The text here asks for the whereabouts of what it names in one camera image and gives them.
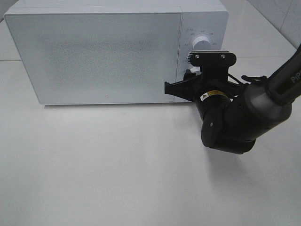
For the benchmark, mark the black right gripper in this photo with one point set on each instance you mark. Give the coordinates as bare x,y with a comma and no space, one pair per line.
204,80

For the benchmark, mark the white upper power knob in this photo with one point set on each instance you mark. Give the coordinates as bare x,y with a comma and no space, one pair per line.
202,42

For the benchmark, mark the white microwave oven body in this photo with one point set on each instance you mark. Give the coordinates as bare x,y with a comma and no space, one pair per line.
198,17

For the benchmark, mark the white microwave door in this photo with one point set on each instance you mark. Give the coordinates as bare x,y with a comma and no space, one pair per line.
98,58

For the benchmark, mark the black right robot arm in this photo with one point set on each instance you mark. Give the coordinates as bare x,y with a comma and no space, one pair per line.
234,112

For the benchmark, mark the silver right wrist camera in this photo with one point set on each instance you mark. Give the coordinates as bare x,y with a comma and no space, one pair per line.
211,58

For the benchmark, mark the white timer knob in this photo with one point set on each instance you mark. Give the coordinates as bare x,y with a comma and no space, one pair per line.
195,69

